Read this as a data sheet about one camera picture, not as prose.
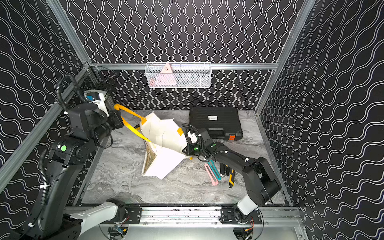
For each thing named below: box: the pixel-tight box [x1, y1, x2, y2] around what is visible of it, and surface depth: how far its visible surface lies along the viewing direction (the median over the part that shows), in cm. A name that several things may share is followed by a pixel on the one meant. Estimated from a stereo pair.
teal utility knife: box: [208, 159, 222, 181], surface depth 91 cm
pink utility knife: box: [204, 163, 219, 186], surface depth 89 cm
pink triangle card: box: [154, 63, 176, 86], surface depth 92 cm
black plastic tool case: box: [189, 106, 243, 141], surface depth 109 cm
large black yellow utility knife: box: [228, 169, 235, 188], surface depth 87 cm
